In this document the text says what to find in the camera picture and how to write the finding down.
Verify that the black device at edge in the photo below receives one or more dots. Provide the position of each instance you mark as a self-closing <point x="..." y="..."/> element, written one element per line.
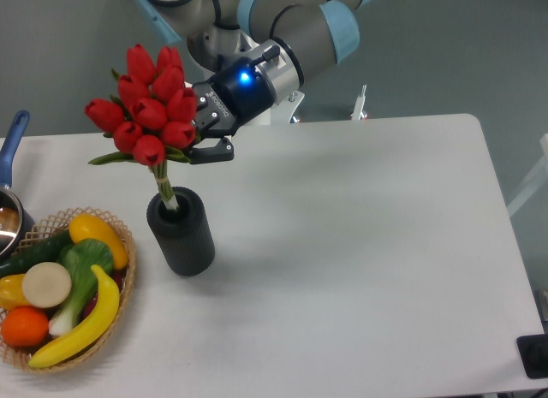
<point x="533" y="353"/>

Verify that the orange fruit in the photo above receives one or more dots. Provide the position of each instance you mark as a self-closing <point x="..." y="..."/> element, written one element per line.
<point x="25" y="326"/>

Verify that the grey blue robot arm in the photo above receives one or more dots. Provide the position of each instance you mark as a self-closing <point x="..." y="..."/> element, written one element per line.
<point x="255" y="55"/>

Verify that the yellow squash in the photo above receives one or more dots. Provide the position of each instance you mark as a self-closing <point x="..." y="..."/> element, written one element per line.
<point x="87" y="226"/>

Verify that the green cucumber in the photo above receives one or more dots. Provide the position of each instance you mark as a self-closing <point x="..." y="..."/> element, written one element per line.
<point x="46" y="250"/>

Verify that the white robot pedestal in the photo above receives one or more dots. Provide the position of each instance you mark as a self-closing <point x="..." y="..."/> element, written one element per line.
<point x="283" y="113"/>

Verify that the dark grey ribbed vase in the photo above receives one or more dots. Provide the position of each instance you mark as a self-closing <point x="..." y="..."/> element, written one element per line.
<point x="184" y="236"/>

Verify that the red tulip bouquet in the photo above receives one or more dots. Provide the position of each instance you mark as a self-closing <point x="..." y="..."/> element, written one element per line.
<point x="151" y="118"/>

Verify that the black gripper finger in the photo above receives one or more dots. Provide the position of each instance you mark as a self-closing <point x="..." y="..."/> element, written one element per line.
<point x="222" y="151"/>

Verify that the blue handled saucepan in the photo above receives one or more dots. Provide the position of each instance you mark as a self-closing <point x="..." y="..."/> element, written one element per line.
<point x="15" y="221"/>

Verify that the beige round disc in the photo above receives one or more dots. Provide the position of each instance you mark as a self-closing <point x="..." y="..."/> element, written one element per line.
<point x="46" y="285"/>

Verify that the green bok choy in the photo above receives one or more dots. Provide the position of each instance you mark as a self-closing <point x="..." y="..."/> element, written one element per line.
<point x="78" y="261"/>

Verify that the yellow banana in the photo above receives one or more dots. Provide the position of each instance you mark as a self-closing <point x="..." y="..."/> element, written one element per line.
<point x="87" y="331"/>

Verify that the yellow bell pepper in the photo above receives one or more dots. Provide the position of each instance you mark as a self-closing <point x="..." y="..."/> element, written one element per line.
<point x="11" y="293"/>

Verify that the white frame at right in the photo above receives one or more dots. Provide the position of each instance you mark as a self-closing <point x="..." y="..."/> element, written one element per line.
<point x="535" y="178"/>

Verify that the woven wicker basket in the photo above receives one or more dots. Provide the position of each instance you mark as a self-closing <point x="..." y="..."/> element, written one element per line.
<point x="54" y="225"/>

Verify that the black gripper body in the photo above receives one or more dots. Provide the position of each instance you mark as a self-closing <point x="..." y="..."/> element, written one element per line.
<point x="232" y="98"/>

